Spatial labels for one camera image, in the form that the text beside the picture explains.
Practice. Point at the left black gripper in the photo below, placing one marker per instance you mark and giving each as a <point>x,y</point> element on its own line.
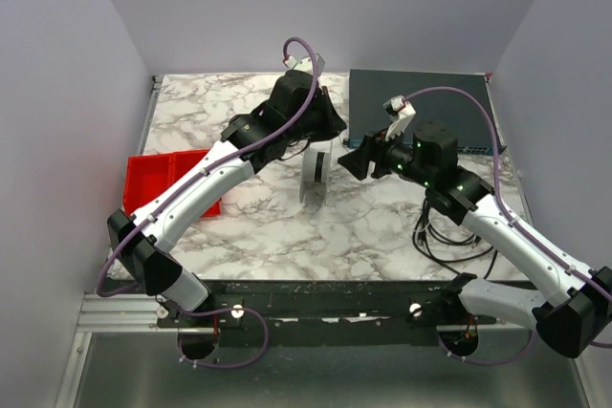
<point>325,109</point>

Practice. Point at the aluminium extrusion rail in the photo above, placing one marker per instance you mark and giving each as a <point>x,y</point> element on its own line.
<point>123,313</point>

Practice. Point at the blue network switch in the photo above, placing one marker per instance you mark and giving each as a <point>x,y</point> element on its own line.
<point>369,90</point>

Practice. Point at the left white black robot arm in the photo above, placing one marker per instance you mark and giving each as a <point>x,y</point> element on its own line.
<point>297,109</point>

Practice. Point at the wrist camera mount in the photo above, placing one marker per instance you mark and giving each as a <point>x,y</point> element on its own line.
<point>401,113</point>
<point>312,65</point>

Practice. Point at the white cable spool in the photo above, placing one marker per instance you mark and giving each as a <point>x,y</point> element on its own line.
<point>315,169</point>

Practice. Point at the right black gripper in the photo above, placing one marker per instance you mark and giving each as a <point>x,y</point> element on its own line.
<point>378,156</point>

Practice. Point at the red plastic bin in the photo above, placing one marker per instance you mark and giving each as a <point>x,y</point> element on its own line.
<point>149,176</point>

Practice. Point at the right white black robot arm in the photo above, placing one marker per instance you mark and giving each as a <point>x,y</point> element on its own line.
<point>569,304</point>

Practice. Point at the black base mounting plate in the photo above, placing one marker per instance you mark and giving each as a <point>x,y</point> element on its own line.
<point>310,314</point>

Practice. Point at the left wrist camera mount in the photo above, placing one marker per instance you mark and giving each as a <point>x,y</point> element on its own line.
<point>312,65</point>

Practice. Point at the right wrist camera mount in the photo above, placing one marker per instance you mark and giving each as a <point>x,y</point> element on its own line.
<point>401,113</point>

